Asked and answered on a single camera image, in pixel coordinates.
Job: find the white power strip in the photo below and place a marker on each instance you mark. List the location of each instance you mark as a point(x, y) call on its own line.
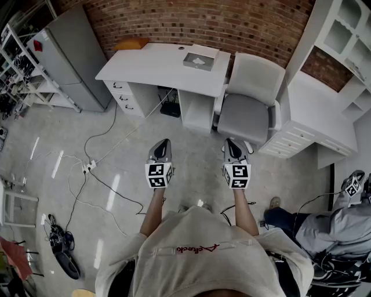
point(89, 166)

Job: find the person's left shoe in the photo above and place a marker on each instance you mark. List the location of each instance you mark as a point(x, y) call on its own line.
point(182, 209)

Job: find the white shelf rack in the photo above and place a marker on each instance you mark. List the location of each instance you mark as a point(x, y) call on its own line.
point(62, 100)

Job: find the red tag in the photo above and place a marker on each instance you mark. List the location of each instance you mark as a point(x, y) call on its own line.
point(37, 46)

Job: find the white hutch desk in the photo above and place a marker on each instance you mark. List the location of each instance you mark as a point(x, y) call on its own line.
point(313, 110)

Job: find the black router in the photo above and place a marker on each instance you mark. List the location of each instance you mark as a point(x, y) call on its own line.
point(169, 110)

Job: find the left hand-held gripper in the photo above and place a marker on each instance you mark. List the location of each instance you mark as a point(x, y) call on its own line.
point(158, 174)

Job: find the grey tray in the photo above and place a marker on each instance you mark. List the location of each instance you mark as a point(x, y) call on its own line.
point(188, 65)

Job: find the person's right forearm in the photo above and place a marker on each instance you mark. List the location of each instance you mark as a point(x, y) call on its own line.
point(245, 211)

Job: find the person's shoe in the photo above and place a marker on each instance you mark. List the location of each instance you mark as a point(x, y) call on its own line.
point(182, 209)
point(275, 202)
point(206, 206)

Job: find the person's left forearm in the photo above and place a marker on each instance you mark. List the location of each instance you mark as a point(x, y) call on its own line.
point(152, 211)

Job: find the grey office chair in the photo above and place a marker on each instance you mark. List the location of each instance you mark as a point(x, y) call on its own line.
point(246, 110)

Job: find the person's right shoe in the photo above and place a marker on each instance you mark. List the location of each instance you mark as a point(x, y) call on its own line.
point(206, 206)

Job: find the white desk with drawers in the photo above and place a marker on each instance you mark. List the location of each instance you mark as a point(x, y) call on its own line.
point(150, 66)

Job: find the black floor device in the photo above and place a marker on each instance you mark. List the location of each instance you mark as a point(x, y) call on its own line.
point(66, 261)

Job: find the orange cushion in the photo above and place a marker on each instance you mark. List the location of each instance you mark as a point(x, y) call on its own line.
point(130, 43)

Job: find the red cloth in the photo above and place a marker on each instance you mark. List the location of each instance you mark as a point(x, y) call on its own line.
point(16, 256)

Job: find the grey floor socket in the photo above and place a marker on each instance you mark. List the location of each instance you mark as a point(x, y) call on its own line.
point(3, 134)

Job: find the beige t-shirt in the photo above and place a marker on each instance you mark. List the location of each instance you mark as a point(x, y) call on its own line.
point(203, 261)

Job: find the white stool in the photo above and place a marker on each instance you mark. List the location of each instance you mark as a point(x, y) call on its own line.
point(20, 196)

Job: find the wooden board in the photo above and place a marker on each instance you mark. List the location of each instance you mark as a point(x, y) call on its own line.
point(82, 293)

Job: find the black adapter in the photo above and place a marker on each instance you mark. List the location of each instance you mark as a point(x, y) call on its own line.
point(263, 224)

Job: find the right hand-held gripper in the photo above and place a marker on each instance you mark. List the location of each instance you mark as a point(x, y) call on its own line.
point(237, 175)

